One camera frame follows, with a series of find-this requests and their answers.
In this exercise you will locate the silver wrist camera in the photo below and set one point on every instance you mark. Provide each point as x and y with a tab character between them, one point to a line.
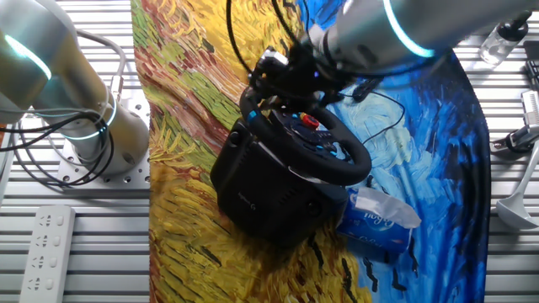
273	56

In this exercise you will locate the painted wheatfield cloth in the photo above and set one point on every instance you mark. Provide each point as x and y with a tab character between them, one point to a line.
421	189

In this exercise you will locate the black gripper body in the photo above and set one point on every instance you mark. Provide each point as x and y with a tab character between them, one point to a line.
303	73

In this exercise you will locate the black keyboard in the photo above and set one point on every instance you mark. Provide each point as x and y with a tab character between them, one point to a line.
534	76

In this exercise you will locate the white power strip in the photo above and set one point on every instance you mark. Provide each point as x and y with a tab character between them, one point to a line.
46	252

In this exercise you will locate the black steering wheel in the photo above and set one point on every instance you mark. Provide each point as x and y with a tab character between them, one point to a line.
358	168

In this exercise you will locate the clear spray bottle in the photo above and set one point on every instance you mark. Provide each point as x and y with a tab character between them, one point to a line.
499	44

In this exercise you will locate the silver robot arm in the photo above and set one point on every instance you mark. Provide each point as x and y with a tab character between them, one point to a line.
400	29

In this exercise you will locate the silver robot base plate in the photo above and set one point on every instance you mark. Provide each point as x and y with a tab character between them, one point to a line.
126	181

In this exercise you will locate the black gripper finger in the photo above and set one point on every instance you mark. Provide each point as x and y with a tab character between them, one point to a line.
257	84
278	100

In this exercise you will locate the blue tissue pack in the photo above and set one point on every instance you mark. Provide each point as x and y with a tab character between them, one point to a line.
375	231

